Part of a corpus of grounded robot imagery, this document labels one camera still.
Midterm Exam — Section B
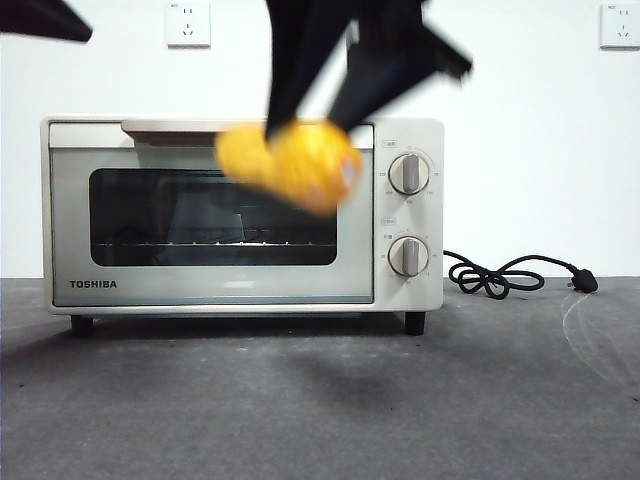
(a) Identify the yellow corn cob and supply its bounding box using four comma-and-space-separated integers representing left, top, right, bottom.
214, 119, 364, 217

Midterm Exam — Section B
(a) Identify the oven door with glass window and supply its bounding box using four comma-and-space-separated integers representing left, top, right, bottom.
48, 119, 375, 306

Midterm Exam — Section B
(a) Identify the cream Toshiba toaster oven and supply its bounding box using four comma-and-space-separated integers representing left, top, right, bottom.
41, 113, 445, 336

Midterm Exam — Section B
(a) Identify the beige oven dial knob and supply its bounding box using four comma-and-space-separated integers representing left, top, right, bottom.
388, 235, 430, 279
388, 153, 431, 196

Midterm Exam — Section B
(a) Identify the white wall socket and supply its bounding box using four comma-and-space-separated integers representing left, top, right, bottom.
599, 2, 640, 50
166, 0, 212, 50

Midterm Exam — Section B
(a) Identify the metal wire oven rack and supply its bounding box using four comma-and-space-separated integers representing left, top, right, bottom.
94, 239, 336, 250

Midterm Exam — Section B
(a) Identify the black power cable with plug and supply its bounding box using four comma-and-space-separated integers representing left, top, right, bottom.
442, 249, 600, 300

